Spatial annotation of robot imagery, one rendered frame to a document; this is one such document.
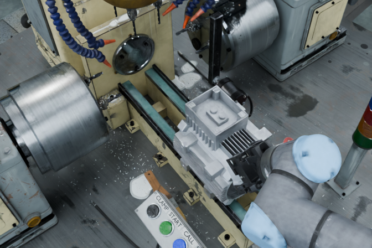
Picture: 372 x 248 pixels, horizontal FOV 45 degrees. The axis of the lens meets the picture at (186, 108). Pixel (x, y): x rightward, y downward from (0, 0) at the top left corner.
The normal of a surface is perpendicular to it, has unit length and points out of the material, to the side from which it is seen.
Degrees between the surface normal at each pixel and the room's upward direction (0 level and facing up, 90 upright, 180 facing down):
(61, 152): 81
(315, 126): 0
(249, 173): 30
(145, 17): 90
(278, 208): 21
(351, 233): 12
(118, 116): 90
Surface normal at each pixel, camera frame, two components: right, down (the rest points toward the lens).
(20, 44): -0.02, -0.62
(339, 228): -0.18, -0.71
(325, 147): 0.28, -0.22
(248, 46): 0.59, 0.52
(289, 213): -0.35, -0.49
